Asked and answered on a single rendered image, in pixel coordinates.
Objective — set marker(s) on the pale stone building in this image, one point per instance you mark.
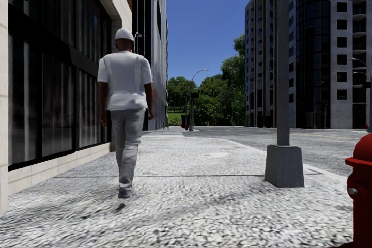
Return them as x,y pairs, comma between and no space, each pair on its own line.
49,102

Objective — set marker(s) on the traffic light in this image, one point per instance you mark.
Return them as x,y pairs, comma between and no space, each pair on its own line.
191,111
371,105

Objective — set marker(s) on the grey concrete building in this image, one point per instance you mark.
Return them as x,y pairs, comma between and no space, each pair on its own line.
341,62

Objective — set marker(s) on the grey pole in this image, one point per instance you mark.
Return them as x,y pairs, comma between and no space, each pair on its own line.
283,161

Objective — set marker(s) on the trees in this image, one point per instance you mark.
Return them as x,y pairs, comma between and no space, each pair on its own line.
218,99

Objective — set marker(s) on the dark bin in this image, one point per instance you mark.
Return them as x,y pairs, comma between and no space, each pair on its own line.
184,121

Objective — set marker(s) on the red fire hydrant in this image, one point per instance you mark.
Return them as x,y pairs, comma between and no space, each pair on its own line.
369,189

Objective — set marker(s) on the glass tower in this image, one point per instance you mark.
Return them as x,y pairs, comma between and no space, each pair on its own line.
156,65

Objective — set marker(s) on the person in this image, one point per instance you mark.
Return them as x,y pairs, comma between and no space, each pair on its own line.
126,80

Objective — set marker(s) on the grey street lamp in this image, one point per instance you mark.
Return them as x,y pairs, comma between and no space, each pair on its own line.
137,40

